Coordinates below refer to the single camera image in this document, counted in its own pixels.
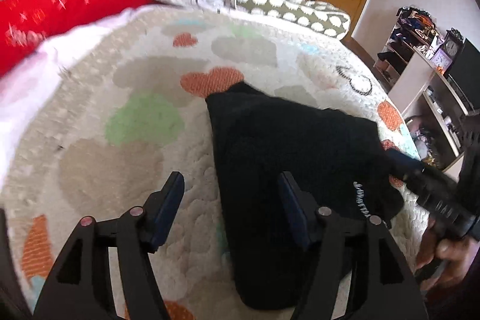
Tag white shelf unit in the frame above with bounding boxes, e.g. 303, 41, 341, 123
374, 7, 479, 177

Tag heart pattern quilt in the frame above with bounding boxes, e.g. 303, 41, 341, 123
1, 6, 417, 319

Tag black television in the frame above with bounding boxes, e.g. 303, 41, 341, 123
448, 39, 480, 110

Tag black pants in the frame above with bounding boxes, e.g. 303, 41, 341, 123
206, 82, 404, 311

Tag green white patterned bolster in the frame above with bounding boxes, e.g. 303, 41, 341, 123
228, 0, 352, 40

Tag person's right hand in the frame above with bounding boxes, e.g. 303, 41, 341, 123
416, 217, 479, 292

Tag red long pillow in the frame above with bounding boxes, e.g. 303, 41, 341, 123
1, 0, 171, 75

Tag pink bed sheet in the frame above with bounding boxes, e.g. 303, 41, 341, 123
1, 6, 152, 181

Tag desk clock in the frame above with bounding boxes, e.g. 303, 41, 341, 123
431, 28, 464, 75

